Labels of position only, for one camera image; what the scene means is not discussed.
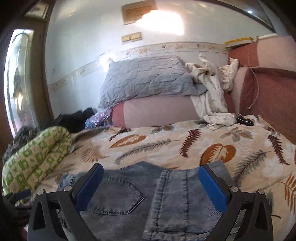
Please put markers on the green patterned quilt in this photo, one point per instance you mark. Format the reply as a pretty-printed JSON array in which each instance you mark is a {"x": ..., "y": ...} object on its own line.
[{"x": 34, "y": 157}]

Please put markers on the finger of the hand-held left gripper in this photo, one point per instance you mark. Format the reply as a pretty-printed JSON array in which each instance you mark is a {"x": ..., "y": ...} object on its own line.
[{"x": 22, "y": 194}]

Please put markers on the blue denim pants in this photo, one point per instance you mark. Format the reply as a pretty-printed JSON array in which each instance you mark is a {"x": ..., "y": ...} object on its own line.
[{"x": 124, "y": 192}]

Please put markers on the leaf print blanket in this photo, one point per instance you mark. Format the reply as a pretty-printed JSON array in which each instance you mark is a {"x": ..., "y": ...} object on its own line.
[{"x": 161, "y": 148}]

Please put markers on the wooden door with glass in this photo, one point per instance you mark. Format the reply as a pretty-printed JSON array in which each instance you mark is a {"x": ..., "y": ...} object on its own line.
[{"x": 39, "y": 81}]

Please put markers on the small black object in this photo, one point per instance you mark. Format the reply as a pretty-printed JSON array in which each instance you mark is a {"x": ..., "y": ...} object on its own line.
[{"x": 246, "y": 121}]

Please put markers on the grey quilted pillow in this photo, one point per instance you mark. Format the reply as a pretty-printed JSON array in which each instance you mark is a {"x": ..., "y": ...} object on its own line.
[{"x": 148, "y": 78}]

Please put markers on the beige wall switch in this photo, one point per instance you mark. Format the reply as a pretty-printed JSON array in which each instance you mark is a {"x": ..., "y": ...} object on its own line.
[
  {"x": 136, "y": 36},
  {"x": 126, "y": 39}
]

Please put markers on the large red and pink cushion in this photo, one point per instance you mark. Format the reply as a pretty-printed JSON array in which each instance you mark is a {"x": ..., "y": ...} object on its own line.
[{"x": 272, "y": 92}]

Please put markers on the wall plaque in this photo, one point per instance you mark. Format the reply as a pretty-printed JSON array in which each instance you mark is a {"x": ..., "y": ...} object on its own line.
[{"x": 138, "y": 12}]

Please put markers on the white patterned crumpled cloth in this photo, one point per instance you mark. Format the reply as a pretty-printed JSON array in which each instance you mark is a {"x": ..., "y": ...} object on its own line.
[{"x": 212, "y": 99}]

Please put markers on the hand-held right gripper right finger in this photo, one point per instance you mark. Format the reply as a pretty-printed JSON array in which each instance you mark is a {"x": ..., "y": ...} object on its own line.
[{"x": 211, "y": 187}]

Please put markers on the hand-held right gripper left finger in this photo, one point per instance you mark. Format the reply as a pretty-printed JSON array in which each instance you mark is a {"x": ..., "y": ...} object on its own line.
[{"x": 89, "y": 187}]

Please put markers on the black clothing pile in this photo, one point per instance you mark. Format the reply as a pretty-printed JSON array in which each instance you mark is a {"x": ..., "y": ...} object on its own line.
[{"x": 71, "y": 120}]

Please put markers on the dark grey knitted cloth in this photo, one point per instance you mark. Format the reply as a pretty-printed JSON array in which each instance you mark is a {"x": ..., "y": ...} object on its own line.
[{"x": 23, "y": 136}]

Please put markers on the white pipe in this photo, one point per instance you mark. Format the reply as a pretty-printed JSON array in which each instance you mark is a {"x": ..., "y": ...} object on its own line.
[{"x": 267, "y": 36}]

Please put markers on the purple plastic bag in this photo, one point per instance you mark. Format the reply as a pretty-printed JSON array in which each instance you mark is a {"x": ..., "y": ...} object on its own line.
[{"x": 99, "y": 118}]

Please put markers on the yellow flat box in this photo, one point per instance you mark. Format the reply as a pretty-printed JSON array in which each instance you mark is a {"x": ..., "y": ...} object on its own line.
[{"x": 238, "y": 41}]

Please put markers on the pink maroon bolster cushion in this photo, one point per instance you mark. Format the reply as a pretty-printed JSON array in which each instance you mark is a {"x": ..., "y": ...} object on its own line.
[{"x": 157, "y": 111}]

